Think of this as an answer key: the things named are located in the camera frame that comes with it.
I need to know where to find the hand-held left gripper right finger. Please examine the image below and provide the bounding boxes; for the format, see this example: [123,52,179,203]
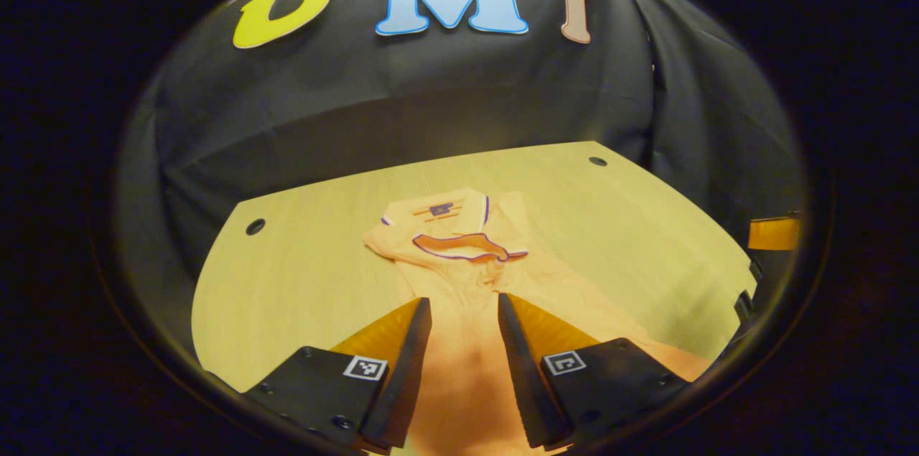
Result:
[497,292,691,451]

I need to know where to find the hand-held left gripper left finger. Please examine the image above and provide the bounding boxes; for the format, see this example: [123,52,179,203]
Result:
[241,297,433,455]

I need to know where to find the orange polo T-shirt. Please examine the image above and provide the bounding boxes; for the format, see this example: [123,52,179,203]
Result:
[363,187,712,456]

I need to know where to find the black backdrop cloth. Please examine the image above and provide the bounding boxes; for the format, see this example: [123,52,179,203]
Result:
[115,0,805,356]

